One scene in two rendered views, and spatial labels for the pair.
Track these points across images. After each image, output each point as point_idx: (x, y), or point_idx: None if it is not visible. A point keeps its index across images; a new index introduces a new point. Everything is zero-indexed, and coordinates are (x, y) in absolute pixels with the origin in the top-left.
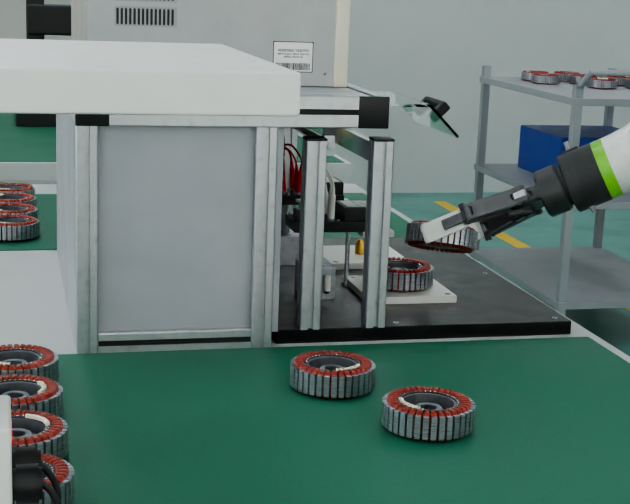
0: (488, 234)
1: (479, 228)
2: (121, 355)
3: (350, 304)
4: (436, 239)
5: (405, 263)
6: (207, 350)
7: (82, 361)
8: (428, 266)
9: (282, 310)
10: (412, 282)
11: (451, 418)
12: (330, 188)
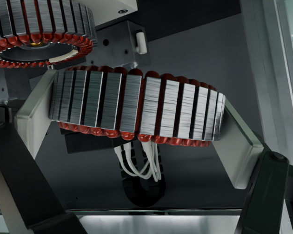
0: (3, 127)
1: (31, 143)
2: (291, 17)
3: (142, 7)
4: (230, 104)
5: (4, 54)
6: (287, 3)
7: None
8: (17, 42)
9: (192, 22)
10: (78, 16)
11: None
12: (129, 157)
